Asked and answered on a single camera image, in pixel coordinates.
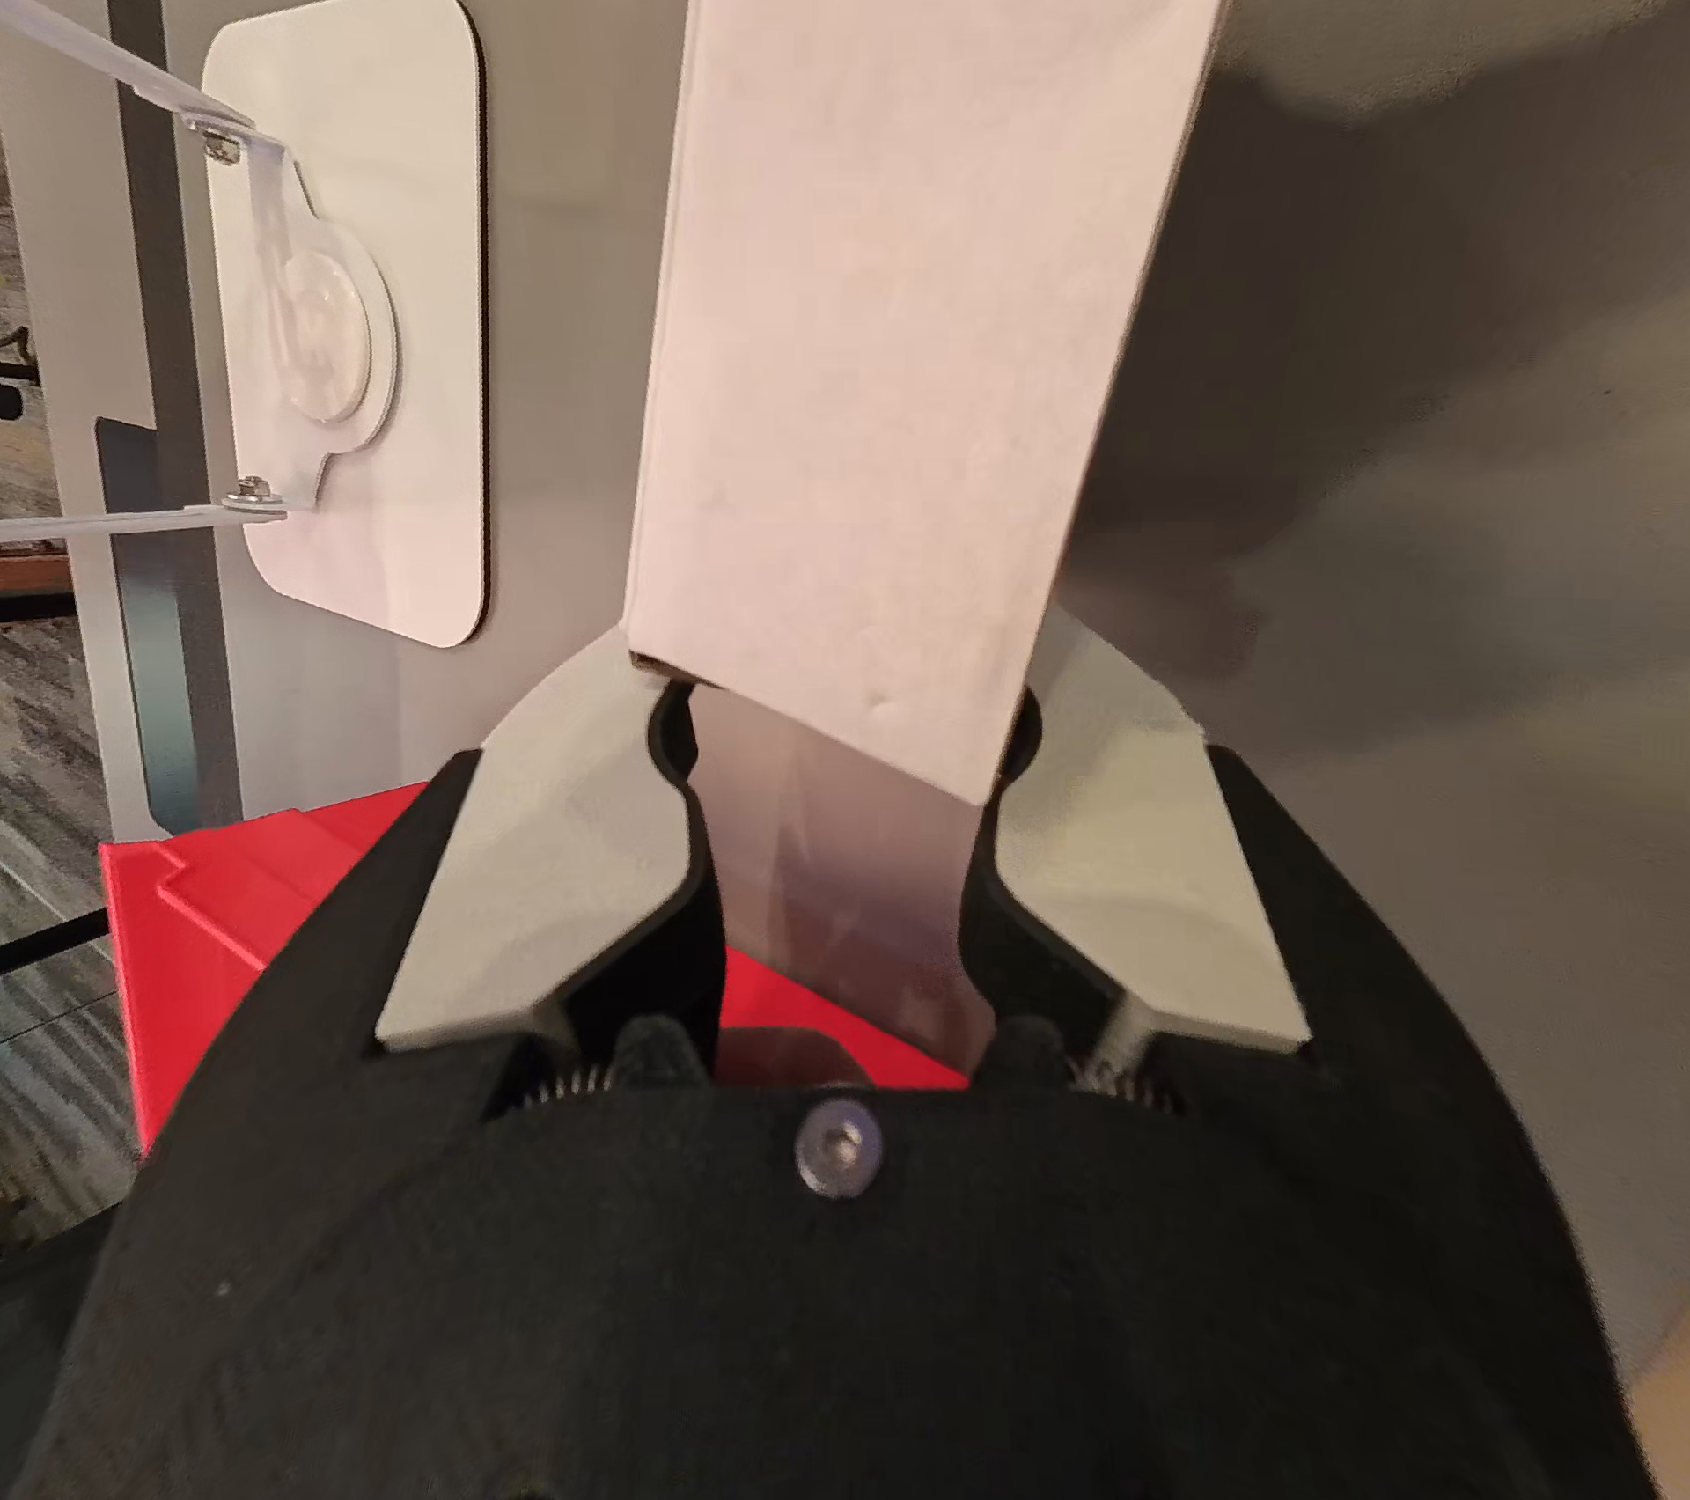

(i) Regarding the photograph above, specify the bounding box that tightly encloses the red plastic bin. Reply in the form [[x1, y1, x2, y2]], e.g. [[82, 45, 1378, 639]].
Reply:
[[100, 780, 968, 1163]]

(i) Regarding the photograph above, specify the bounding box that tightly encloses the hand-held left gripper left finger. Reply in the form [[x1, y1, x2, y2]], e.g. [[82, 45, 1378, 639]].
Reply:
[[377, 628, 724, 1055]]

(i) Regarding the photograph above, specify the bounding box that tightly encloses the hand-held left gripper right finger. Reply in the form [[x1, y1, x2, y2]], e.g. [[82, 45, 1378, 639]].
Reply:
[[971, 603, 1313, 1055]]

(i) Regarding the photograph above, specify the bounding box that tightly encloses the large white cardboard box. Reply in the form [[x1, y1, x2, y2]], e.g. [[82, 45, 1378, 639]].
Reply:
[[621, 0, 1295, 1083]]

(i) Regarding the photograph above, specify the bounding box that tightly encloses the white bracket with clear disc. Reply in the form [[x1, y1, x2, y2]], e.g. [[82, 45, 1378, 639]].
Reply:
[[185, 111, 399, 514]]

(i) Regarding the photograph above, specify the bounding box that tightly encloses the white rounded mounting plate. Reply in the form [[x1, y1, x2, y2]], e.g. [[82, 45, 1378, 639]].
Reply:
[[201, 0, 493, 653]]

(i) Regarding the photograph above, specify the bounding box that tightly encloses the clear plastic strip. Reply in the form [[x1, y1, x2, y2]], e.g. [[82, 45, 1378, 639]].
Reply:
[[0, 0, 255, 138], [0, 500, 287, 553]]

